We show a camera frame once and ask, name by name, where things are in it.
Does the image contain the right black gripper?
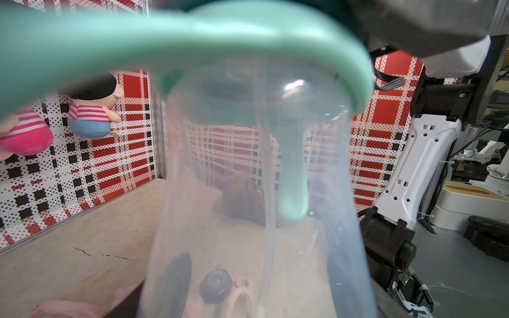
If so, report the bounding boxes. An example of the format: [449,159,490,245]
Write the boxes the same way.
[347,0,500,58]

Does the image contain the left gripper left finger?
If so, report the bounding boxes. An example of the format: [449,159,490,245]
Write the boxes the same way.
[152,253,192,318]

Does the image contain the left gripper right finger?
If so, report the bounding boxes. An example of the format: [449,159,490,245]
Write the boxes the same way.
[327,254,376,317]

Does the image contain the clear baby bottle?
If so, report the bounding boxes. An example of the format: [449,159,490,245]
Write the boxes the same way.
[137,56,377,317]

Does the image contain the mint green bottle handle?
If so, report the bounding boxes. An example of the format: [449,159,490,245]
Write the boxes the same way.
[1,1,372,223]

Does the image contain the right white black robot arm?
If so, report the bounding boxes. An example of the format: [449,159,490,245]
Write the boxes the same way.
[349,1,508,317]

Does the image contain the pink bottle cap near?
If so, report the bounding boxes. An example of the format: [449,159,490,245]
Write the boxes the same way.
[111,285,137,310]

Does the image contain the brown plush toy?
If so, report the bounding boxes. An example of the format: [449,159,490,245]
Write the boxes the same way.
[213,172,266,225]

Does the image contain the plush doll blue pants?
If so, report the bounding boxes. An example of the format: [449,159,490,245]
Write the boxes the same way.
[65,73,124,139]

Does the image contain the plush doll pink pants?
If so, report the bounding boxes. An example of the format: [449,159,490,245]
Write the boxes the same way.
[1,107,54,160]

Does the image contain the purple nipple ring left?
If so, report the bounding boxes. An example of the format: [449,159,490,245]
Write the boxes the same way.
[198,268,234,306]

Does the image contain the pink bottle handle near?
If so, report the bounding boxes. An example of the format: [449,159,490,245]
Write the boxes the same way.
[220,276,255,318]

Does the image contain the pink bottle handle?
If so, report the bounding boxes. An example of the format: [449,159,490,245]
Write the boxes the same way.
[26,300,102,318]
[220,276,255,318]

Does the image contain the pink bottle handle far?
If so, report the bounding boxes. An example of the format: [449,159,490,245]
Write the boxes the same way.
[26,300,102,318]

